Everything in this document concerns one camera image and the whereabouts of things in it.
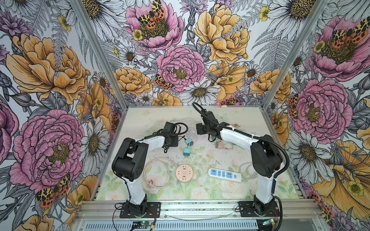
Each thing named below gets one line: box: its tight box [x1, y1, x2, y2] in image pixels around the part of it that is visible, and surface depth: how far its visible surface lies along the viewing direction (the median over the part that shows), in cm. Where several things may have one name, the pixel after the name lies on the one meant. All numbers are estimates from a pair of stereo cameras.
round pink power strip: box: [175, 164, 194, 183], surface depth 86 cm
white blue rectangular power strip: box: [208, 167, 242, 183], surface depth 85 cm
